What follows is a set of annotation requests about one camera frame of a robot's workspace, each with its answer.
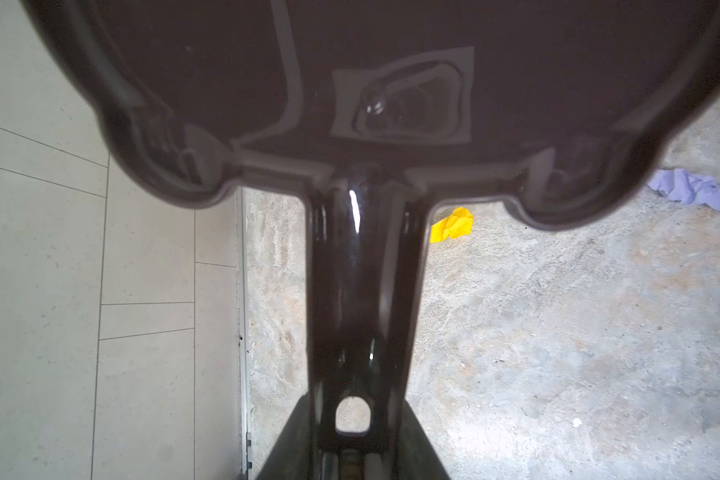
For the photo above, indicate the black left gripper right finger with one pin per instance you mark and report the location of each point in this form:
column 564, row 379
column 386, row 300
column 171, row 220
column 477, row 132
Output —
column 416, row 457

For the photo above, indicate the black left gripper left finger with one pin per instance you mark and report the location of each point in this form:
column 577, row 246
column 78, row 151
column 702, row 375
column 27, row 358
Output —
column 290, row 456

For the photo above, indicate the brown dustpan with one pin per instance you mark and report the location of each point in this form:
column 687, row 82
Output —
column 374, row 113

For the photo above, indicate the yellow paper scrap left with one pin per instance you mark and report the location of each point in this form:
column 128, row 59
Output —
column 459, row 223

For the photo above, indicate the white purple paper scrap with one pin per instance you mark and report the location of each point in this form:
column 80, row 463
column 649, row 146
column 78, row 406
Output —
column 680, row 186

